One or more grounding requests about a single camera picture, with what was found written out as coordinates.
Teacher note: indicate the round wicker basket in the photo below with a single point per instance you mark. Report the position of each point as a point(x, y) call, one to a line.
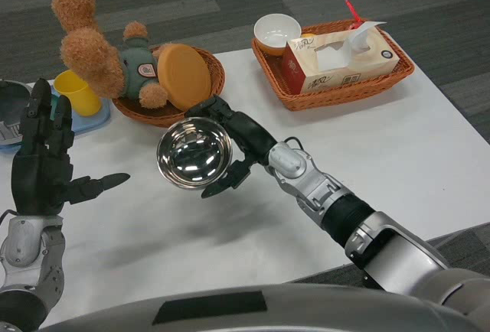
point(145, 116)

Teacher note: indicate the beige tissue box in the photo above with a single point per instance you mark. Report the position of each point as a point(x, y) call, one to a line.
point(344, 75)

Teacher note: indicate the teal plastic item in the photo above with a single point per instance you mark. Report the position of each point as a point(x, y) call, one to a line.
point(54, 106)

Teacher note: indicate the shiny metal bowl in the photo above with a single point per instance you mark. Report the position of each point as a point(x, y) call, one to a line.
point(191, 156)

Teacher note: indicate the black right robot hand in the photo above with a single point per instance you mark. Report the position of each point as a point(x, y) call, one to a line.
point(250, 137)

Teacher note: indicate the silver robot chest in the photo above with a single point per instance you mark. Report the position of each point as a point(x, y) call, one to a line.
point(306, 309)

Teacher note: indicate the dark flat device with label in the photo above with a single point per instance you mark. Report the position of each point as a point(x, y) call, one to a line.
point(11, 102)

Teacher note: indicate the rectangular wicker basket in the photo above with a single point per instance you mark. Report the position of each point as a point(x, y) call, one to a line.
point(344, 98)

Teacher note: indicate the small orange fruit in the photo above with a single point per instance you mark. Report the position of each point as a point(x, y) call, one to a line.
point(306, 35)

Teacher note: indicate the yellow plastic cup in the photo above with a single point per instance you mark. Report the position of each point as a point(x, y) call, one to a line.
point(76, 95)

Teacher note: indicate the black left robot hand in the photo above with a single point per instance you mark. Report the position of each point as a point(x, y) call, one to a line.
point(38, 186)

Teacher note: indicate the orange round disc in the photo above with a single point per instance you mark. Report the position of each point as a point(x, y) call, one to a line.
point(183, 75)

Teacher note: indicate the brown plush teddy bear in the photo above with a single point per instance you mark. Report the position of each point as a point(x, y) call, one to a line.
point(88, 56)

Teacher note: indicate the light blue plastic tray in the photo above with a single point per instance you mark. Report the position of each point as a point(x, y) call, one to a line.
point(92, 123)

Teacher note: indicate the white ceramic bowl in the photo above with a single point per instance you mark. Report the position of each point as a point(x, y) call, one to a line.
point(275, 30)

